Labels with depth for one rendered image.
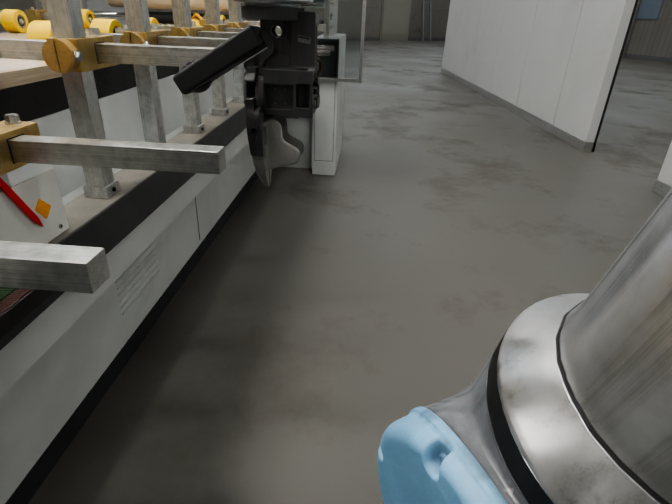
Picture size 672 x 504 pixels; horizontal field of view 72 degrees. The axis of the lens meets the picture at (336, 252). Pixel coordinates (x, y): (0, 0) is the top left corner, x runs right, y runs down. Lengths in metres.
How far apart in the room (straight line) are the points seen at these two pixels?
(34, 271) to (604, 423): 0.42
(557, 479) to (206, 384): 1.37
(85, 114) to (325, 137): 2.39
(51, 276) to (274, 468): 0.94
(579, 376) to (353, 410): 1.23
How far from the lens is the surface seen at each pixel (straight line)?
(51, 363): 1.28
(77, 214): 0.91
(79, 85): 0.92
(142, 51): 0.91
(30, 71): 1.17
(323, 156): 3.22
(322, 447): 1.33
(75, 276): 0.45
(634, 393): 0.19
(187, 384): 1.53
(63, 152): 0.72
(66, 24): 0.92
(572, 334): 0.22
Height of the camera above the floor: 1.03
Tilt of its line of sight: 28 degrees down
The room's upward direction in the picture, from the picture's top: 2 degrees clockwise
